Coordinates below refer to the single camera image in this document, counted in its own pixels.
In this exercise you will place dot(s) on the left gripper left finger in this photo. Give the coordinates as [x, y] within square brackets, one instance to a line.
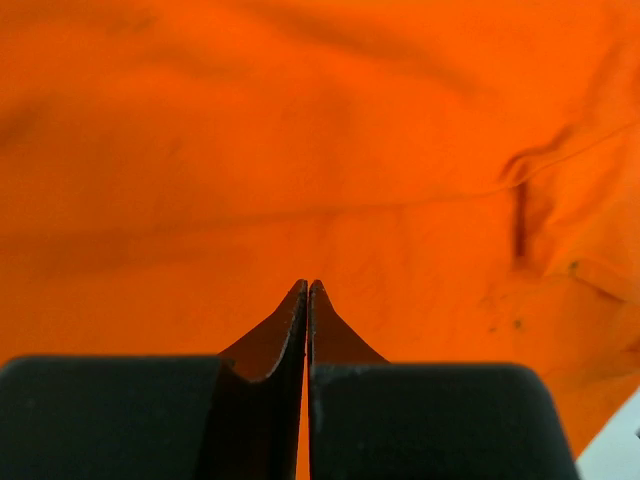
[231, 415]

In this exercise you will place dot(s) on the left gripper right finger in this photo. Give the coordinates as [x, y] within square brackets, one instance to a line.
[370, 418]

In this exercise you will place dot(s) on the orange t shirt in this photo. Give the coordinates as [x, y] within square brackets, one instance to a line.
[461, 176]

